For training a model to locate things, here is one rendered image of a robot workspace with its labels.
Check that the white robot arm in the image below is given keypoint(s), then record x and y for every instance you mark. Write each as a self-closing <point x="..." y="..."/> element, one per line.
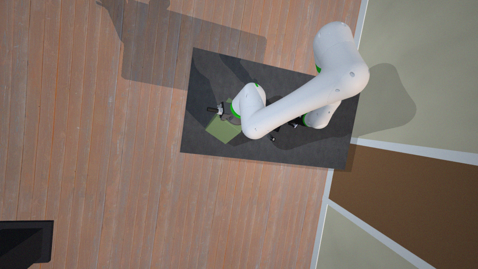
<point x="342" y="73"/>

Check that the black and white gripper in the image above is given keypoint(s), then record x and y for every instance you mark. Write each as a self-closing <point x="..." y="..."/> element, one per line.
<point x="294" y="121"/>

